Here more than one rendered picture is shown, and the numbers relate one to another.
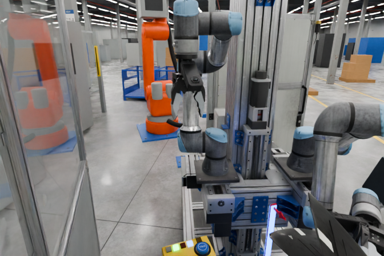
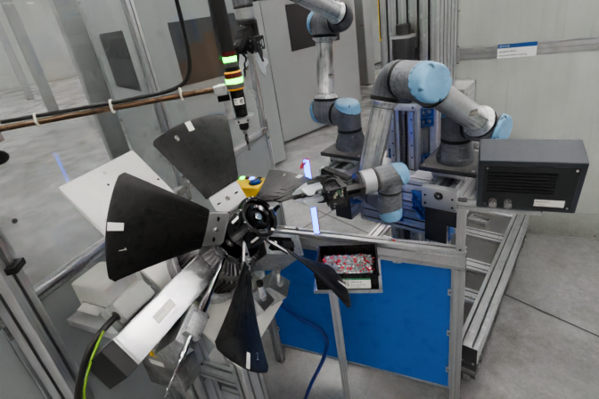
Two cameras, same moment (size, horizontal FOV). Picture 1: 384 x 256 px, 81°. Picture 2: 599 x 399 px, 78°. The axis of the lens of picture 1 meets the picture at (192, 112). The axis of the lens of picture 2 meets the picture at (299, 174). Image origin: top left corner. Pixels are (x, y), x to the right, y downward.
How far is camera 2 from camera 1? 118 cm
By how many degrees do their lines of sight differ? 43
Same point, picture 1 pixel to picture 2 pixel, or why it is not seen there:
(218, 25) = not seen: outside the picture
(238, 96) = (386, 60)
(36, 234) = not seen: hidden behind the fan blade
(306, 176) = (438, 168)
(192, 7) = not seen: outside the picture
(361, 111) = (397, 70)
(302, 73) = not seen: outside the picture
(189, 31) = (236, 2)
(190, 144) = (318, 113)
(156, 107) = not seen: hidden behind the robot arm
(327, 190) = (365, 158)
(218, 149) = (342, 121)
